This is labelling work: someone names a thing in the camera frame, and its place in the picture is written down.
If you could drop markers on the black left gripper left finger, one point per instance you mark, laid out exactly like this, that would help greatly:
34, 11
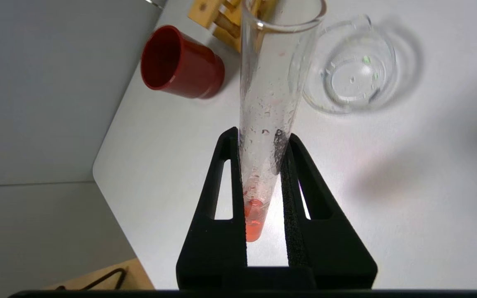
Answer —
211, 256

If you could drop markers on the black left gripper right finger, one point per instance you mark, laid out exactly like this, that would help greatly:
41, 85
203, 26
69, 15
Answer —
333, 256

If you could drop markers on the red liquid test tube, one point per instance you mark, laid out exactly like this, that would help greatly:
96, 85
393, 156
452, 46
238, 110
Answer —
271, 82

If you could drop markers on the wooden test tube rack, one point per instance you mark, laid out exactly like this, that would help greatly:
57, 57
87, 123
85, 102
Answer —
218, 20

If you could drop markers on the clear glass beaker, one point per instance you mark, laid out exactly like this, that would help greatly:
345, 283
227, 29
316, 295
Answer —
350, 78

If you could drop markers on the dark red plastic cup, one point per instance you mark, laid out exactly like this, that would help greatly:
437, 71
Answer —
193, 70

